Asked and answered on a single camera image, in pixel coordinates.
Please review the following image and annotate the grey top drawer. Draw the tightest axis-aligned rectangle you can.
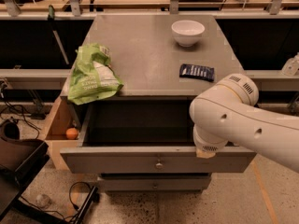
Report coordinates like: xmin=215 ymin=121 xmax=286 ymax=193
xmin=61 ymin=99 xmax=255 ymax=175

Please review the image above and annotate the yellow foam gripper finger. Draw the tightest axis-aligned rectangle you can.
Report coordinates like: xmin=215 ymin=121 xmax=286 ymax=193
xmin=196 ymin=148 xmax=216 ymax=159

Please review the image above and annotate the light wooden box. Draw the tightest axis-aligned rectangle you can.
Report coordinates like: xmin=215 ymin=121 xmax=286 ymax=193
xmin=41 ymin=97 xmax=78 ymax=170

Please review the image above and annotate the grey bottom drawer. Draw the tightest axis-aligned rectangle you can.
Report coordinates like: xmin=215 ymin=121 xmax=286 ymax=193
xmin=98 ymin=175 xmax=211 ymax=192

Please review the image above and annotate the black floor cable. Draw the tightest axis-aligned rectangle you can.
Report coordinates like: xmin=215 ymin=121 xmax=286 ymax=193
xmin=18 ymin=181 xmax=101 ymax=224

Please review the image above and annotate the green chip bag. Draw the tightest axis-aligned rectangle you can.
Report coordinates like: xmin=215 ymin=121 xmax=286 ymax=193
xmin=67 ymin=43 xmax=123 ymax=105

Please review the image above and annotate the orange fruit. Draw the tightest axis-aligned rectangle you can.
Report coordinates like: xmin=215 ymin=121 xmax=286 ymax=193
xmin=65 ymin=128 xmax=78 ymax=140

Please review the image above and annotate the green handled tool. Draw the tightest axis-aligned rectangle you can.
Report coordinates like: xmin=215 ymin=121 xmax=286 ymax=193
xmin=48 ymin=5 xmax=70 ymax=65

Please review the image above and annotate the grey drawer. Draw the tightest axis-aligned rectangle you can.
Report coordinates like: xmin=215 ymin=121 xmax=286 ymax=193
xmin=98 ymin=175 xmax=211 ymax=192
xmin=61 ymin=99 xmax=255 ymax=175

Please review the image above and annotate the white ceramic bowl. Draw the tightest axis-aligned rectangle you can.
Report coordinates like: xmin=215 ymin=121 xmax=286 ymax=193
xmin=171 ymin=20 xmax=205 ymax=47

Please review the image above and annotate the grey drawer cabinet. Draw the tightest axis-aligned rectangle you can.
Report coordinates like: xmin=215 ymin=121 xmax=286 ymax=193
xmin=69 ymin=15 xmax=243 ymax=178

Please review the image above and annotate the black bin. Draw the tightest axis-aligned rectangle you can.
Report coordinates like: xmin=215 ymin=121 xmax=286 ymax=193
xmin=0 ymin=120 xmax=49 ymax=219

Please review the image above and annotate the dark blue snack packet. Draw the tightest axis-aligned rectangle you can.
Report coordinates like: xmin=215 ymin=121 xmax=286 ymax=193
xmin=179 ymin=63 xmax=215 ymax=82

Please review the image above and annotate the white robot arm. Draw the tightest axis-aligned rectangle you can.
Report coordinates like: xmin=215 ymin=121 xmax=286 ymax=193
xmin=190 ymin=74 xmax=299 ymax=172

